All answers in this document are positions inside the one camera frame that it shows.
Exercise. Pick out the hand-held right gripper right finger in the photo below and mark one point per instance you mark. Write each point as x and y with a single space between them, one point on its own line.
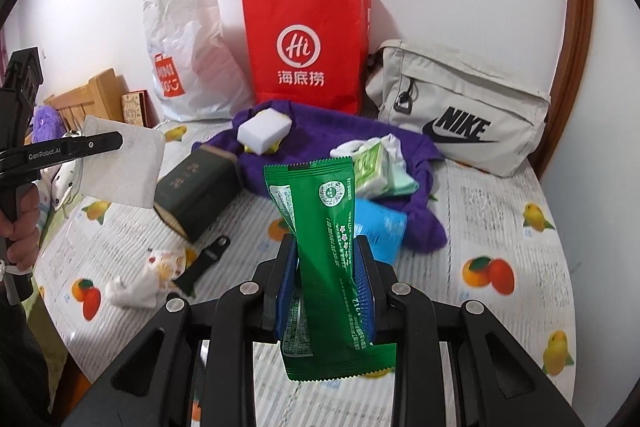
364 292

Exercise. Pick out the purple plush toy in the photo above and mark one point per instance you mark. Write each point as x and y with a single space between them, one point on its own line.
45 122

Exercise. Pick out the red paper shopping bag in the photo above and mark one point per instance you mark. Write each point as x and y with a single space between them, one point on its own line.
300 57

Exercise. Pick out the person's left forearm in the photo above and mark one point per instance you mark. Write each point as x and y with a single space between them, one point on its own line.
22 357

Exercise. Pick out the white sponge block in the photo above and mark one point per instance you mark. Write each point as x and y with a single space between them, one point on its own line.
262 132

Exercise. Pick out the white translucent pouch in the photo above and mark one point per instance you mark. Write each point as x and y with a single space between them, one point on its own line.
125 177

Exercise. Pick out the wooden headboard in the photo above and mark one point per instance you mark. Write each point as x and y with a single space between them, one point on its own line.
95 97

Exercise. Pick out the blue tissue pack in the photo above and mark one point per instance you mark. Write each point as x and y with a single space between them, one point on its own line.
382 227

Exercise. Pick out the grey waist bag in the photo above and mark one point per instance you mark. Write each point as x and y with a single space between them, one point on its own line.
450 97

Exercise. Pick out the white tissue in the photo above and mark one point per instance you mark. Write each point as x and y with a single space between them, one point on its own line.
132 292

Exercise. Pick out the white floral pillow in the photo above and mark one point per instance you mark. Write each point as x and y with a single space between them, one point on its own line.
60 184

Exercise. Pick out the person's left hand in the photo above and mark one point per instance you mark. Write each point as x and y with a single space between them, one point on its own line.
25 237

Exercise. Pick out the orange printed small packet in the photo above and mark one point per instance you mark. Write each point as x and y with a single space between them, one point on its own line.
165 264

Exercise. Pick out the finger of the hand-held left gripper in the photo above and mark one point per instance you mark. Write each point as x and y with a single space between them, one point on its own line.
95 143

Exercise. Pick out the fruit print tablecloth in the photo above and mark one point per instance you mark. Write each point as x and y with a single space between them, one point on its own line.
475 217

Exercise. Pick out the white plastic shopping bag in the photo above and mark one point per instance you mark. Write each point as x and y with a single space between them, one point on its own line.
190 57

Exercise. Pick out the brown wooden door frame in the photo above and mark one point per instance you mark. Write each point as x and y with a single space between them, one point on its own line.
575 32

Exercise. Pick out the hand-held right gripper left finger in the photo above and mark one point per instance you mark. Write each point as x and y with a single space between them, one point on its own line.
287 287

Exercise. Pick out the purple towel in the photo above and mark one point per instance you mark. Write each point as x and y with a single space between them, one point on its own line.
320 137

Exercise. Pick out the green snack packet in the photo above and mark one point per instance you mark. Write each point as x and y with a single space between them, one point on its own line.
325 217

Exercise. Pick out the dark green tin box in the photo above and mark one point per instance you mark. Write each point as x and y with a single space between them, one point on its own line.
195 192

